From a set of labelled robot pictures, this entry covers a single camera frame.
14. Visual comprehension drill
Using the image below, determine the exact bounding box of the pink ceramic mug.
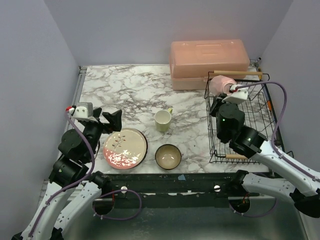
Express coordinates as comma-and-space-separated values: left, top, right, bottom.
209, 75, 237, 96

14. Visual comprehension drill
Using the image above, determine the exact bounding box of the yellow-green ceramic mug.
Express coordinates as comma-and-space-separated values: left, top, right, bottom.
154, 108, 173, 132

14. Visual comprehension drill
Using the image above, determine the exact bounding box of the dark bowl cream inside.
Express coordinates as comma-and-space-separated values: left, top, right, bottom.
155, 144, 182, 170

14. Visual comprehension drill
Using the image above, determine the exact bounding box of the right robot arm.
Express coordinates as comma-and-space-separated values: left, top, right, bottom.
210, 96, 320, 218

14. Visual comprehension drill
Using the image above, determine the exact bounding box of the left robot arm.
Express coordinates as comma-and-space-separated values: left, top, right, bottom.
12, 102, 123, 240

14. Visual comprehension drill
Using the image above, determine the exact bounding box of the pink and cream plate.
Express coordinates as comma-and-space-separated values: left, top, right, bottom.
102, 128, 148, 170

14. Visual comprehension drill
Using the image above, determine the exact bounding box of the translucent pink storage box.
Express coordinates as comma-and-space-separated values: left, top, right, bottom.
169, 39, 250, 91

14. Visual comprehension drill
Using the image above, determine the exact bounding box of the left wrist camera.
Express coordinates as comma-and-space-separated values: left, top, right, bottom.
66, 102, 94, 120

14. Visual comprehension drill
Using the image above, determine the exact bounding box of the black wire dish rack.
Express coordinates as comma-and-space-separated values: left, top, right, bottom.
204, 72, 284, 164

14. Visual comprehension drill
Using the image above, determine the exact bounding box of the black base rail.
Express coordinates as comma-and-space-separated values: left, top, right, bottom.
82, 172, 261, 208

